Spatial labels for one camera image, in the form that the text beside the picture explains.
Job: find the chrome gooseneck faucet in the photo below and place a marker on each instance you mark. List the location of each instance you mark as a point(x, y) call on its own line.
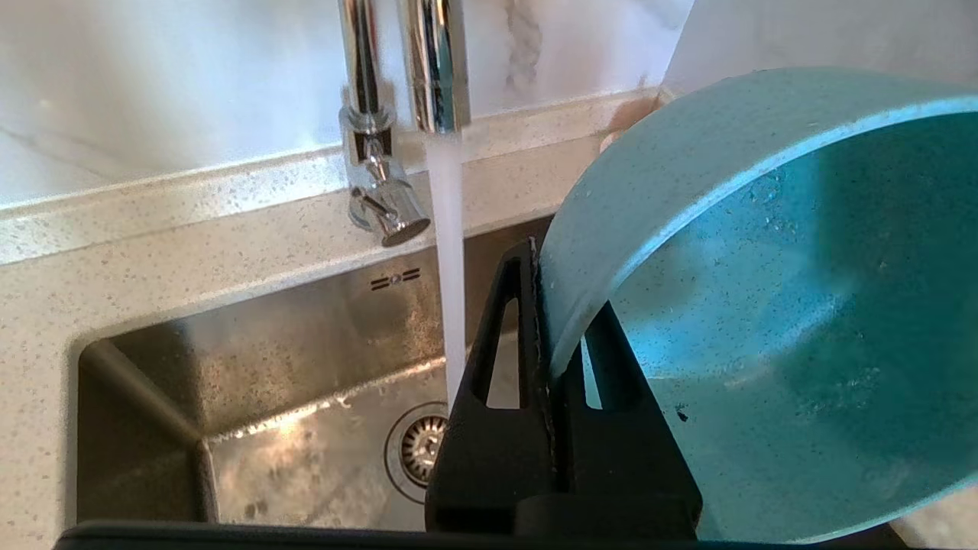
point(367, 76)

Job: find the round metal drain strainer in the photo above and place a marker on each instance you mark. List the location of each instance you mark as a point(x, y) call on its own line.
point(416, 451)

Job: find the teal bowl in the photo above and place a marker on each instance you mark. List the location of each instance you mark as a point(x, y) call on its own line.
point(802, 305)

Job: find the stainless steel sink basin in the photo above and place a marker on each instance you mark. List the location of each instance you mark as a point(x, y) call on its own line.
point(267, 367)

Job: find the running water stream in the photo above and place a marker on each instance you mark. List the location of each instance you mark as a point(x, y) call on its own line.
point(447, 267)

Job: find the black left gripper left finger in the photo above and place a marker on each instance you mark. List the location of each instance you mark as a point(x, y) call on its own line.
point(489, 458)

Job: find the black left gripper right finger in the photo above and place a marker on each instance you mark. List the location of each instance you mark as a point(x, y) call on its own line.
point(619, 458)

